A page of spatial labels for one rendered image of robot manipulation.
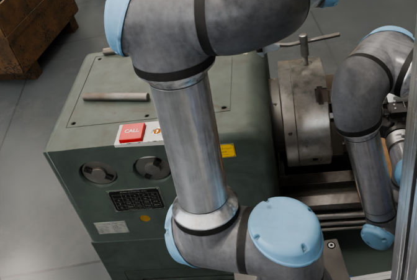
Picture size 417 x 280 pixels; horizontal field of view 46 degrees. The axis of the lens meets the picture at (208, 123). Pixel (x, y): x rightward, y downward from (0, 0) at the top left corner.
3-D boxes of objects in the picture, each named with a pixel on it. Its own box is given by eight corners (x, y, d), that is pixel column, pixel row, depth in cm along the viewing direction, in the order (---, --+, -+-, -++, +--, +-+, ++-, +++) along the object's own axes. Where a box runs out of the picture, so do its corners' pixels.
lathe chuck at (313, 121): (301, 187, 140) (292, 90, 125) (295, 130, 167) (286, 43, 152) (334, 185, 139) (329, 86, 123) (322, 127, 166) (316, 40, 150)
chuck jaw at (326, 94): (315, 116, 141) (316, 105, 130) (313, 100, 143) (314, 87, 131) (355, 112, 140) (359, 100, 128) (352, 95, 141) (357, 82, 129)
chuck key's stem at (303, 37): (309, 70, 140) (306, 32, 134) (311, 73, 138) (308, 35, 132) (301, 72, 140) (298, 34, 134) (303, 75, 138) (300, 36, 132)
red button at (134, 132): (120, 146, 123) (118, 140, 122) (125, 130, 128) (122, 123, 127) (143, 143, 122) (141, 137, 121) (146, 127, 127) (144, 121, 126)
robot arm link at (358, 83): (358, 87, 91) (399, 260, 115) (385, 56, 97) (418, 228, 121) (306, 82, 99) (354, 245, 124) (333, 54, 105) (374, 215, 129)
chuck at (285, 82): (289, 189, 141) (278, 92, 125) (285, 131, 168) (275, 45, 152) (301, 187, 140) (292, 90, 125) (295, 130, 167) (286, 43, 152)
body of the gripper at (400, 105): (408, 117, 138) (418, 146, 129) (376, 120, 140) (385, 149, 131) (410, 95, 134) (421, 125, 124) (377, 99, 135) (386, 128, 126)
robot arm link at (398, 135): (387, 161, 128) (388, 138, 122) (383, 149, 131) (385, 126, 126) (417, 159, 126) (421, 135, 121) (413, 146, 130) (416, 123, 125)
